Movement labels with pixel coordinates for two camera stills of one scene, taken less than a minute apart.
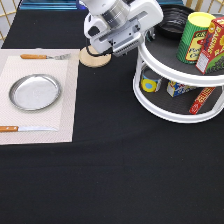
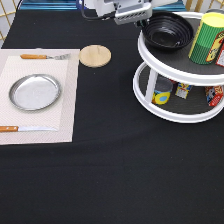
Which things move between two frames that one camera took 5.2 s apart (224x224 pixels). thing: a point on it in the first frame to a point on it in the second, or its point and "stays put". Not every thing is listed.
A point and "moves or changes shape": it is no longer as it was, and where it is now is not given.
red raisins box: [213, 46] to [220, 55]
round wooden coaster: [91, 60] stays put
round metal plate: [35, 92] stays put
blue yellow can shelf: [150, 85] to [162, 90]
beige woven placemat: [60, 115] stays put
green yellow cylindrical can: [192, 36] to [208, 39]
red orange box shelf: [206, 92] to [214, 95]
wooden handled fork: [44, 56] stays put
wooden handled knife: [27, 128] stays put
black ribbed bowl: [174, 17] moves or changes shape
